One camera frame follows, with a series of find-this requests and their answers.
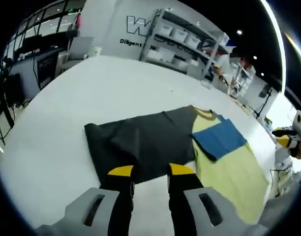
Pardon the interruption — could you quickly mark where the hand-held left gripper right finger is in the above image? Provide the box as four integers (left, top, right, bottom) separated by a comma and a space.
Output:
167, 163, 268, 236

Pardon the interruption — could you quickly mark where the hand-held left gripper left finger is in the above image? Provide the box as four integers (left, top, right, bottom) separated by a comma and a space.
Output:
36, 165, 136, 236

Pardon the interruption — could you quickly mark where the yellow grey blue garment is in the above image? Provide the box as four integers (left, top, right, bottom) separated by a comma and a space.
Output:
84, 105, 270, 225

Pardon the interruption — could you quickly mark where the person's right hand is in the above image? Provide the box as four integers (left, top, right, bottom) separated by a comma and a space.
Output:
289, 139, 301, 160

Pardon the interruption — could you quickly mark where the black monitor on stand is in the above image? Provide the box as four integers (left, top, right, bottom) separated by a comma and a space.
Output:
253, 85, 274, 118

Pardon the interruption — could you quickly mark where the grey metal storage shelf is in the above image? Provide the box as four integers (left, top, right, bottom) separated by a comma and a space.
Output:
140, 8, 234, 81

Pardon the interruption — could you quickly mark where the row of white storage bins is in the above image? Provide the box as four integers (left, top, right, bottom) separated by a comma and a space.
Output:
147, 23, 203, 68

